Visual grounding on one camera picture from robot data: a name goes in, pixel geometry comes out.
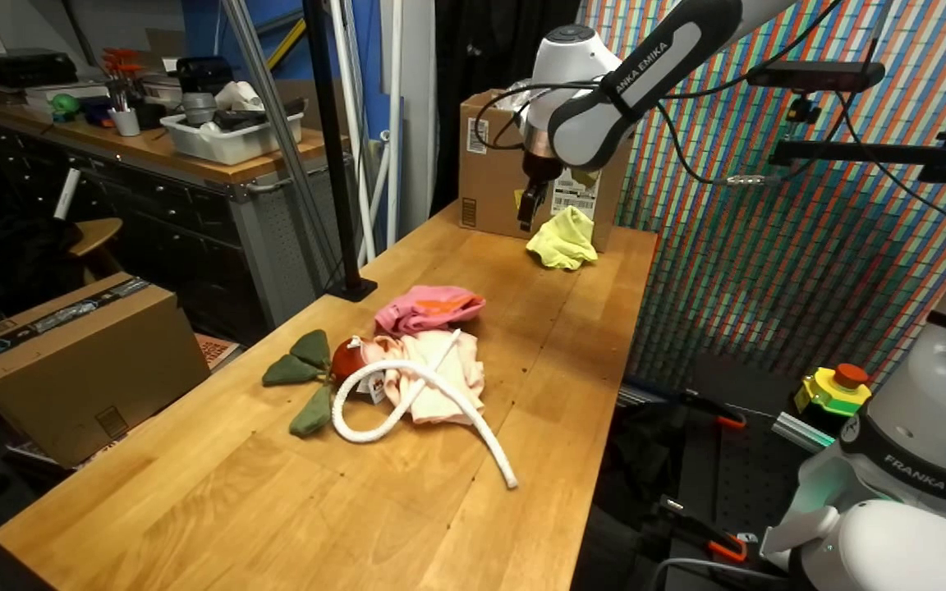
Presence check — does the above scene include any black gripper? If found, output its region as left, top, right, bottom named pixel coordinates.
left=514, top=152, right=559, bottom=235

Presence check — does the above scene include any yellow cloth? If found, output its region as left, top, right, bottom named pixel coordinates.
left=523, top=204, right=605, bottom=276

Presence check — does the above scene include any white flexible tube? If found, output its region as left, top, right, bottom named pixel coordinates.
left=328, top=358, right=523, bottom=494

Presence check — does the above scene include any cardboard box with white labels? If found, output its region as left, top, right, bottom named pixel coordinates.
left=455, top=84, right=643, bottom=240

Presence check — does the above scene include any white pole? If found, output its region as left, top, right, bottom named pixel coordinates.
left=379, top=0, right=406, bottom=249

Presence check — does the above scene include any black curtain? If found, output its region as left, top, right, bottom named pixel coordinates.
left=434, top=0, right=585, bottom=216

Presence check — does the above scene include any pale pink white cloth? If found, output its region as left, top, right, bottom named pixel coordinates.
left=368, top=324, right=490, bottom=429

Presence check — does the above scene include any black vertical stand pole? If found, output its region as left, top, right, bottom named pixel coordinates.
left=297, top=0, right=380, bottom=304

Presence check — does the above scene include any grey metal tripod pole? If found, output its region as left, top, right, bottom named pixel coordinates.
left=215, top=0, right=340, bottom=292

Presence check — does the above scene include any red green plush flower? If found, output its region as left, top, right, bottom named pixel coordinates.
left=260, top=328, right=375, bottom=442

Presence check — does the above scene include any white plastic bin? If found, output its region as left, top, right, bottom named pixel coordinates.
left=157, top=106, right=307, bottom=166

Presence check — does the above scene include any yellow red emergency stop button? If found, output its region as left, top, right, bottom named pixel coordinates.
left=790, top=361, right=876, bottom=425

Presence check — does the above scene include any black container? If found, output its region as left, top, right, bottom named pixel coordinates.
left=175, top=56, right=235, bottom=99

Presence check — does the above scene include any wooden top cabinet counter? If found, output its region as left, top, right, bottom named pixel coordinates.
left=0, top=77, right=334, bottom=346

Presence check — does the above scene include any white cup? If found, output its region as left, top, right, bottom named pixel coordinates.
left=107, top=103, right=143, bottom=142

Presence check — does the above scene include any wooden stool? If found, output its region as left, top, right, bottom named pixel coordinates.
left=56, top=212, right=129, bottom=290

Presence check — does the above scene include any cardboard box with black tape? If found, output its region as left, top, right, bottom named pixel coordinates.
left=0, top=273, right=213, bottom=468

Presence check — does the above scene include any small green object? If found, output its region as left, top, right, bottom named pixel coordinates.
left=49, top=92, right=85, bottom=126

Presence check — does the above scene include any black office chair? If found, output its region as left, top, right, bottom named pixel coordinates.
left=0, top=208, right=88, bottom=333

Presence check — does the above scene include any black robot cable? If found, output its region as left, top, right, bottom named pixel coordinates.
left=469, top=0, right=946, bottom=240

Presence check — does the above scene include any black orange-handled tool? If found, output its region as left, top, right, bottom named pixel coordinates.
left=677, top=388, right=751, bottom=433
left=658, top=497, right=751, bottom=568

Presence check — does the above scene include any black stereo camera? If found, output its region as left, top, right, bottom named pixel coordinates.
left=744, top=60, right=890, bottom=99

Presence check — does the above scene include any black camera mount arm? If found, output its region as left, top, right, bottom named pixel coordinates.
left=766, top=129, right=946, bottom=191

